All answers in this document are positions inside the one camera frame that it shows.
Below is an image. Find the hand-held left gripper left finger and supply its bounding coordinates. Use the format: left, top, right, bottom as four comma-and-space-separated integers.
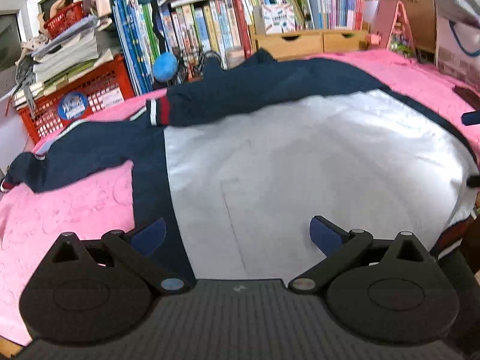
50, 217, 190, 295

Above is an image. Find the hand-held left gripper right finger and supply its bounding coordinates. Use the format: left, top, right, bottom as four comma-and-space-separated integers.
288, 215, 432, 294

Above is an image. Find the navy and white jacket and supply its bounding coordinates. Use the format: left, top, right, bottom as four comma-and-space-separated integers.
0, 49, 480, 282

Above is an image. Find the dark flat object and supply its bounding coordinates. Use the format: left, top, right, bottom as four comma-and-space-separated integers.
452, 84, 480, 106

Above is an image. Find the white paper bag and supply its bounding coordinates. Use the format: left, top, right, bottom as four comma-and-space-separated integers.
434, 0, 480, 88

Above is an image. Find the pink printed blanket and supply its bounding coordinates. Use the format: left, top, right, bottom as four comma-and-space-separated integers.
0, 49, 480, 346

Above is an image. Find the pink toy house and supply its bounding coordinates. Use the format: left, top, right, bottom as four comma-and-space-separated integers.
375, 0, 417, 56

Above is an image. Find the brown cardboard sheet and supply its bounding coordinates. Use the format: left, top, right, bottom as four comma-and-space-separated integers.
388, 0, 437, 54

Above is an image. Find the red plastic crate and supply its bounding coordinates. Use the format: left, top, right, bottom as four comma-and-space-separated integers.
17, 54, 136, 145

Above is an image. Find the wooden drawer box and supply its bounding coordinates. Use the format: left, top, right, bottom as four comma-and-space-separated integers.
253, 30, 370, 61

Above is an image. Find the stack of papers and booklets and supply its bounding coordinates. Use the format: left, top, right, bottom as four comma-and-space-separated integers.
11, 15, 115, 109

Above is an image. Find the white printed box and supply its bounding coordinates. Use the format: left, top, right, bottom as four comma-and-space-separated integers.
260, 4, 297, 34

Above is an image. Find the row of colourful books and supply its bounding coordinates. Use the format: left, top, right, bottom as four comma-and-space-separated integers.
112, 0, 370, 96

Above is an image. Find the red plastic basket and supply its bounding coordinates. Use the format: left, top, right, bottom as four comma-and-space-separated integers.
43, 2, 85, 40

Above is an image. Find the grey cloth strap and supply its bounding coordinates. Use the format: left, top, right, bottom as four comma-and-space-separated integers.
17, 54, 39, 119

